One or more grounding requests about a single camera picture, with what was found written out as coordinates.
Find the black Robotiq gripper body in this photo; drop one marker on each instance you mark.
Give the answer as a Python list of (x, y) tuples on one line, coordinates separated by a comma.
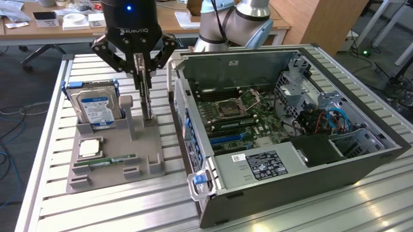
[(132, 21)]

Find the green GPU with black fan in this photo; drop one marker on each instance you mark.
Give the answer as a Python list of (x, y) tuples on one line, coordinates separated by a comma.
[(144, 96)]

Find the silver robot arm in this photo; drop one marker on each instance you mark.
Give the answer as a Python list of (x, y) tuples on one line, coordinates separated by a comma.
[(251, 9)]

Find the wooden desk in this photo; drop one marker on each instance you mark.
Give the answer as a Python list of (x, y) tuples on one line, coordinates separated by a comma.
[(168, 20), (41, 32)]

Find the white labelled box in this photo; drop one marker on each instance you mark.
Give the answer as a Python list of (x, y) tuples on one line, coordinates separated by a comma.
[(95, 18)]

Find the red small item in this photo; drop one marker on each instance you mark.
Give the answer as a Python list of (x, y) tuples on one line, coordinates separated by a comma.
[(96, 8)]

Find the white paper stack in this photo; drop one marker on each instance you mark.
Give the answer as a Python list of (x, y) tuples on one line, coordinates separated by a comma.
[(184, 21)]

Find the flat white box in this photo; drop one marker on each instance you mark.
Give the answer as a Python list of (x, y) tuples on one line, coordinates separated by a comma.
[(75, 27)]

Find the dark grey pouch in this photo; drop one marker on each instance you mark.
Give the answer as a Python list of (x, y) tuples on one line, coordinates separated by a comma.
[(83, 7)]

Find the white tape roll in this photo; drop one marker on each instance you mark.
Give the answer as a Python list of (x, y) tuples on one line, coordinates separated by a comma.
[(73, 21)]

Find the brown cardboard box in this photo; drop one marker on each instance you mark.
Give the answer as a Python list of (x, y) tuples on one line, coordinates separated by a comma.
[(192, 7)]

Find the black wheeled stand base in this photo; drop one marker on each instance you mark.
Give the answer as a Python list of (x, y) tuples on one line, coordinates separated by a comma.
[(39, 52)]

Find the beige tape roll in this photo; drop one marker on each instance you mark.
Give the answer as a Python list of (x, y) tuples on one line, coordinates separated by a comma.
[(61, 3)]

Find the white box with black top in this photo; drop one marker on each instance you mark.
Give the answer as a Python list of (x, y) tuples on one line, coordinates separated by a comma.
[(47, 23)]

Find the grey cup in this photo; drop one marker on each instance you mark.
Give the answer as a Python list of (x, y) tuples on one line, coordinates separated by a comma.
[(45, 3)]

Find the CPU socket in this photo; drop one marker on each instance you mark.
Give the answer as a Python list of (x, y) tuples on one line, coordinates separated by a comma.
[(228, 108)]

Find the white label card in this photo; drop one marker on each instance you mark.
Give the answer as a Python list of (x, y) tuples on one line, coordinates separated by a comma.
[(16, 24)]

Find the clear plastic bag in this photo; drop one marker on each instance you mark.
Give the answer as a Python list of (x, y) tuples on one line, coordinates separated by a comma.
[(12, 10)]

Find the grey parts rack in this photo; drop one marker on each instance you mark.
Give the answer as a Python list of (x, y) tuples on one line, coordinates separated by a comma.
[(112, 145)]

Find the silver CPU chip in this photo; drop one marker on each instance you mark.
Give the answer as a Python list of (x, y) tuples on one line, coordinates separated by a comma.
[(88, 148)]

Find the blue expansion slot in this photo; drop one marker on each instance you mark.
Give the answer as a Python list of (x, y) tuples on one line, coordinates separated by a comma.
[(226, 139)]

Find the metal disk bay cage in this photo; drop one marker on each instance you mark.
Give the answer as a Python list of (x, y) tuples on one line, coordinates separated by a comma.
[(291, 96), (358, 142)]

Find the green motherboard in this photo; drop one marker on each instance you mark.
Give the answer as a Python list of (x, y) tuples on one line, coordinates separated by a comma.
[(267, 128)]

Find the silver chipset heatsink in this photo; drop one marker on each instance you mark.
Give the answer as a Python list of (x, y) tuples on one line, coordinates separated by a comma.
[(266, 141)]

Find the grey power supply unit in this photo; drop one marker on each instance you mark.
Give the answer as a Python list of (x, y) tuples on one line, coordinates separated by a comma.
[(226, 169)]

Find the blue case latch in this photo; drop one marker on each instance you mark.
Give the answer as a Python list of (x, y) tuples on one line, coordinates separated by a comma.
[(198, 180)]

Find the wooden cabinet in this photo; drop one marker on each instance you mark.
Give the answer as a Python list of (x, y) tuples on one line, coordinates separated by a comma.
[(347, 29)]

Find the black device with green light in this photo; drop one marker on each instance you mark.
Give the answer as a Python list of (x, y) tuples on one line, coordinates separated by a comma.
[(365, 52)]

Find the grey open PC case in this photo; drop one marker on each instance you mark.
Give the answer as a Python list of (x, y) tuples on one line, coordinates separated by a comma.
[(290, 193)]

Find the hard disk with blue bracket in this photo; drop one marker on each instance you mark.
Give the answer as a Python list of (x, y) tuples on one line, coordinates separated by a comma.
[(93, 108)]

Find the white wall box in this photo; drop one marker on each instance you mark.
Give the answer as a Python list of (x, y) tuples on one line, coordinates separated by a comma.
[(350, 43)]

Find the white desk frame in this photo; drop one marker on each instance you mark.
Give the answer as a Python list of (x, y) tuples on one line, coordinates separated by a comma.
[(406, 54)]

